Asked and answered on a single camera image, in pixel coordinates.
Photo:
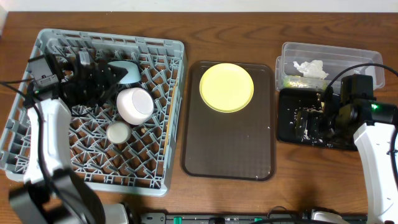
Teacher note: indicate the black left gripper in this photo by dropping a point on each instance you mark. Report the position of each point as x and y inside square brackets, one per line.
[94, 78]

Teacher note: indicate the light blue bowl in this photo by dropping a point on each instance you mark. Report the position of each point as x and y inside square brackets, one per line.
[133, 75]

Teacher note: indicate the white paper cup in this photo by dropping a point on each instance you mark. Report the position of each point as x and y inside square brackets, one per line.
[118, 132]

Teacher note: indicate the yellow plate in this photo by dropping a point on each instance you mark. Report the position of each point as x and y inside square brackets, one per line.
[226, 87]

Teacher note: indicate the colourful snack wrapper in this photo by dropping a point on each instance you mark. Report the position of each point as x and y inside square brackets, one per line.
[302, 82]

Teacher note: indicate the white paper napkin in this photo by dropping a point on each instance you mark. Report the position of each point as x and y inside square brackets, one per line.
[313, 69]

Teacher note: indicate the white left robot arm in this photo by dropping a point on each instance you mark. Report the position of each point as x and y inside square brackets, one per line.
[52, 192]

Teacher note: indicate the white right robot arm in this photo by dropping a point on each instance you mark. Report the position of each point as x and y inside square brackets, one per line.
[371, 127]

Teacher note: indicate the grey dishwasher rack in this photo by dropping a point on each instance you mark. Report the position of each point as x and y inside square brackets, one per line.
[137, 166]

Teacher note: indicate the clear plastic waste bin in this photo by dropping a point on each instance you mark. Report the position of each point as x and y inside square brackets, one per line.
[335, 59]

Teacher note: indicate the black waste tray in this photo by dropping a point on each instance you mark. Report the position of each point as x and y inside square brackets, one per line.
[298, 102]

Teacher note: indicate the wooden chopstick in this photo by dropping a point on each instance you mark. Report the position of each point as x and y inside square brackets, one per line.
[169, 120]

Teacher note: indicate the dark brown serving tray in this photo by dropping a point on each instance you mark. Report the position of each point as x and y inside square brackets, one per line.
[239, 145]

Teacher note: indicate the leftover rice food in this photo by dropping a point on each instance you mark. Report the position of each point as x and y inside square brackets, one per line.
[309, 126]

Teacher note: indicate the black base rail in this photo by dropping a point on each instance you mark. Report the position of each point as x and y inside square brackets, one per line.
[248, 218]

